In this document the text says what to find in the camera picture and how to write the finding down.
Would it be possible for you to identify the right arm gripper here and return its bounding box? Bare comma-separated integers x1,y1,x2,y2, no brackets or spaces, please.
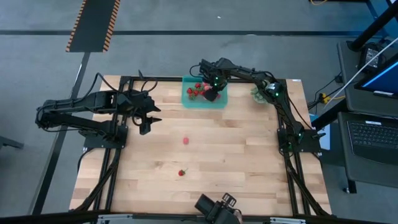
198,58,228,102

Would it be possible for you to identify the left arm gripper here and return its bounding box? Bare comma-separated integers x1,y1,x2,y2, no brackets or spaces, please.
119,89,163,136

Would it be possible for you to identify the teal translucent plastic container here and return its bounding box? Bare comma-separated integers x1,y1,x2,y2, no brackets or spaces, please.
182,74,229,109

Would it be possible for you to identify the potted green succulent plant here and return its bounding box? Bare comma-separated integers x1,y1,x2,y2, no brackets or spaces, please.
251,85,268,105

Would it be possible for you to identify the black mat with hazard stripes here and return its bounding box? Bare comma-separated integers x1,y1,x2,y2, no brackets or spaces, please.
65,0,121,53

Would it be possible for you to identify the blue and white box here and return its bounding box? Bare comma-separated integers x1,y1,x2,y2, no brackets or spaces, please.
309,113,333,151

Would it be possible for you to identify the dark grey desk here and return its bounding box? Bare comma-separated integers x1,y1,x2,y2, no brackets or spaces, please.
337,39,398,189

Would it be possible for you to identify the grey chair base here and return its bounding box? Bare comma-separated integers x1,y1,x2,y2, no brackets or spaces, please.
0,135,25,151

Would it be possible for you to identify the black rig beam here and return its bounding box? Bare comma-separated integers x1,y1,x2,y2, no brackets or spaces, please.
0,210,398,224

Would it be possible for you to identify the black power adapter with label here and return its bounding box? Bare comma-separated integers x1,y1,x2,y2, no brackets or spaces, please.
357,42,389,72

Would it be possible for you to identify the black laptop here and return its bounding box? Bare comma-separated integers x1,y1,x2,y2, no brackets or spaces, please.
338,111,398,166

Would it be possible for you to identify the computer monitor with blue screen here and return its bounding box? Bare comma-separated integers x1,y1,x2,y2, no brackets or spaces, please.
354,60,398,100

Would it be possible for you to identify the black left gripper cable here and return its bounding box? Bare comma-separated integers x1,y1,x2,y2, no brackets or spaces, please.
140,77,159,93

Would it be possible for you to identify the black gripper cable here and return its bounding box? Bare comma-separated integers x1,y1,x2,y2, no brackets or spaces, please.
189,64,202,78
140,77,159,93

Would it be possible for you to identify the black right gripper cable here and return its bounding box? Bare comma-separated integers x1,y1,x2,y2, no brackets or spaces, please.
189,64,202,78

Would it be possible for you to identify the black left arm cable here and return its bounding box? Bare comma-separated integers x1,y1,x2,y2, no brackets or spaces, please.
83,73,121,100

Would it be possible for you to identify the silver metal bracket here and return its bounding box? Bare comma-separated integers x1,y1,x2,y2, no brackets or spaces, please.
269,217,308,224
97,213,134,224

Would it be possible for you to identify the white cable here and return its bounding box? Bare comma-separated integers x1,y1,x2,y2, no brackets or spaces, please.
325,36,398,106

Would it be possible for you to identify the black metal post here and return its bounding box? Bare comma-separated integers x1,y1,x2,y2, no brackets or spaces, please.
346,0,398,52

